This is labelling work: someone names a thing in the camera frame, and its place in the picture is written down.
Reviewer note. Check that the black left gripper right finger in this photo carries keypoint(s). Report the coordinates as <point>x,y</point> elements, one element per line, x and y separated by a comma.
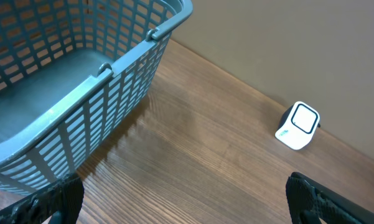
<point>311,202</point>

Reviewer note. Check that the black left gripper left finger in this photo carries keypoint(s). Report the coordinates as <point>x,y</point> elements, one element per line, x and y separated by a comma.
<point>59,202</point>

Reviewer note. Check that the white barcode scanner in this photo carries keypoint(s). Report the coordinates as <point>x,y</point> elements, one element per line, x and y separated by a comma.
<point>298,125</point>

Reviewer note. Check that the grey plastic mesh basket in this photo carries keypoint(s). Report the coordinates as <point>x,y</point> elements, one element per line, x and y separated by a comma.
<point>70,72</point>

